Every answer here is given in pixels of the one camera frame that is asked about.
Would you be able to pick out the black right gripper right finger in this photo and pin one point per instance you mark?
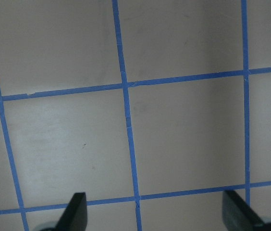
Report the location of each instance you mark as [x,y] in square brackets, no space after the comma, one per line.
[237,214]

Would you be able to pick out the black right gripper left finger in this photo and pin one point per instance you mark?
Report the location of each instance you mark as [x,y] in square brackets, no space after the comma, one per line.
[74,218]

